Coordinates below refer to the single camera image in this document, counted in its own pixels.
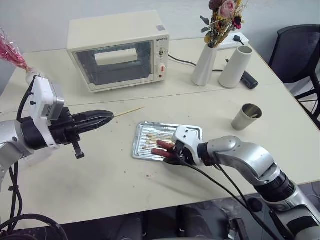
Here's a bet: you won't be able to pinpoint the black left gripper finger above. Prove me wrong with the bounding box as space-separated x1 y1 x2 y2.
73 116 115 132
72 108 116 123

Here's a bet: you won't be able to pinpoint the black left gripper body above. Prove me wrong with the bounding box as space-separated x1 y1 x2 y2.
47 106 86 160

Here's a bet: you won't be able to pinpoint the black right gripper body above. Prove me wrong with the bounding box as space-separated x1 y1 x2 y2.
174 141 198 167

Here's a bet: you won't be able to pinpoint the red sausage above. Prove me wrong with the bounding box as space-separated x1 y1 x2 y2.
150 147 175 160
155 139 176 151

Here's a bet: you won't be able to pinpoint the thin wooden skewer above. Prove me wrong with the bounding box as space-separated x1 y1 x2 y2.
113 105 147 118

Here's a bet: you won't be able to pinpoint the silver metal baking tray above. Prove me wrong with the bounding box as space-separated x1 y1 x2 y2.
131 121 204 164

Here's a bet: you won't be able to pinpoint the stainless steel cup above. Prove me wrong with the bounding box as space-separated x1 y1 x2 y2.
230 103 263 131

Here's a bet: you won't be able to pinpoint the cream toaster oven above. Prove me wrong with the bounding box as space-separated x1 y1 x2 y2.
66 9 171 94

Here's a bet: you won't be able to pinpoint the white twisted flower vase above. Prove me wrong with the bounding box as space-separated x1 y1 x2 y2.
190 44 219 87

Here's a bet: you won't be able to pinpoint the pink cellophane wrapped flowers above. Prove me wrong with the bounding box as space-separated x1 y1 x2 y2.
0 26 35 74

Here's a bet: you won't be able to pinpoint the black oblong case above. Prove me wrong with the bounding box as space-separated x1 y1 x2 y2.
240 70 259 90

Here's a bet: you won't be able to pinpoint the white cylinder tube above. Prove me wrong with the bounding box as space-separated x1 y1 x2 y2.
218 45 254 89

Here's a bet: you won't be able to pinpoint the white power strip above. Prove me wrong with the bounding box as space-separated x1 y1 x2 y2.
216 32 251 52

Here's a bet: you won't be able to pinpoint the dried flower bouquet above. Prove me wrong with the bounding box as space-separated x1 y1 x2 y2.
199 0 249 50

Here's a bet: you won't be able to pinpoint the black mesh office chair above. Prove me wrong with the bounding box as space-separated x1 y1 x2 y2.
268 24 320 130

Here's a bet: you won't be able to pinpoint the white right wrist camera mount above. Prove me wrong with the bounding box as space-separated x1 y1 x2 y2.
171 125 201 166

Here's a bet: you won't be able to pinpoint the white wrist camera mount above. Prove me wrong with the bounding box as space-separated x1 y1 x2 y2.
171 125 201 166
25 75 66 149

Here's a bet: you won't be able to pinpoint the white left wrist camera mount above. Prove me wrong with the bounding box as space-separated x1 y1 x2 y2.
25 75 66 149

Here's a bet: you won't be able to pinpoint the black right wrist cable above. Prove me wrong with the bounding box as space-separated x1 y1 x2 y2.
213 162 256 216
174 154 297 240

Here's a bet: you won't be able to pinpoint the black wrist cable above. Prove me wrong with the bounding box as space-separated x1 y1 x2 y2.
17 80 36 124
174 154 297 240
213 162 256 216

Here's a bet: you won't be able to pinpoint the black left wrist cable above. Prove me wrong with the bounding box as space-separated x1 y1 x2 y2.
17 80 36 124

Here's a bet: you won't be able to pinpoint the black left arm cable bundle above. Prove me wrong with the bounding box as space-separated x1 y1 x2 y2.
0 161 70 240

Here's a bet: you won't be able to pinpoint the black oven power cable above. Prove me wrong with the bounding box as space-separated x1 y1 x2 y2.
167 54 227 74

